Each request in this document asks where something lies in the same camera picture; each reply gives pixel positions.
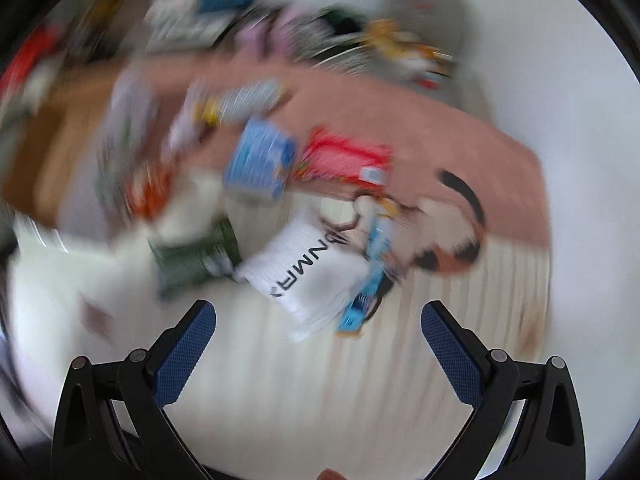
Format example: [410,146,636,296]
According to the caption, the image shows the red plastic bag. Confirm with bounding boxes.
[1,24,62,98]

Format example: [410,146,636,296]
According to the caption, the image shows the lilac cloth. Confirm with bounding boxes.
[164,80,209,156]

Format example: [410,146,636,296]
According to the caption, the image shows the pink suitcase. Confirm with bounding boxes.
[234,3,309,60]

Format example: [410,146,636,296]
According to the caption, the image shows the silver yellow scrubber sponge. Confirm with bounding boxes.
[192,79,288,126]

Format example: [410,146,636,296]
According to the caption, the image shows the black white patterned bag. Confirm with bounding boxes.
[288,6,372,74]

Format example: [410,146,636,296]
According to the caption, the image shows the red snack package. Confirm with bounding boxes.
[293,127,394,188]

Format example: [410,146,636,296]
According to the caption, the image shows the pink striped cat rug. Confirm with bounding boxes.
[10,55,550,479]

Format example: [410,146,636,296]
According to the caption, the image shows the brown cardboard box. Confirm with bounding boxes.
[0,58,166,241]

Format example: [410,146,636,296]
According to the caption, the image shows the green snack bag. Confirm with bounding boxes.
[149,214,242,300]

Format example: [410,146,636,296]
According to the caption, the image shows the operator's fingertips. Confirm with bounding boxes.
[317,469,346,480]

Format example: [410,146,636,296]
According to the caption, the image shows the slim blue snack packet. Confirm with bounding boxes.
[336,216,393,335]

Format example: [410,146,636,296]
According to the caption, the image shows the yellow snack bag on chair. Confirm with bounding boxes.
[364,20,452,88]

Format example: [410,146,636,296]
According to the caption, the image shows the orange panda snack bag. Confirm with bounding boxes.
[125,164,175,221]

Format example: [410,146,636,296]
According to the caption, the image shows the white pouch black lettering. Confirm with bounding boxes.
[235,207,369,340]

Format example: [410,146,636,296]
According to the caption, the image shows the plaid blue folded quilt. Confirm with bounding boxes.
[144,0,254,52]

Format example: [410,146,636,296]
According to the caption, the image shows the grey chair with items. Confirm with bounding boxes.
[371,0,492,122]

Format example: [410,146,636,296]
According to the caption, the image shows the light blue tissue pack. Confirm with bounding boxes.
[222,116,296,202]

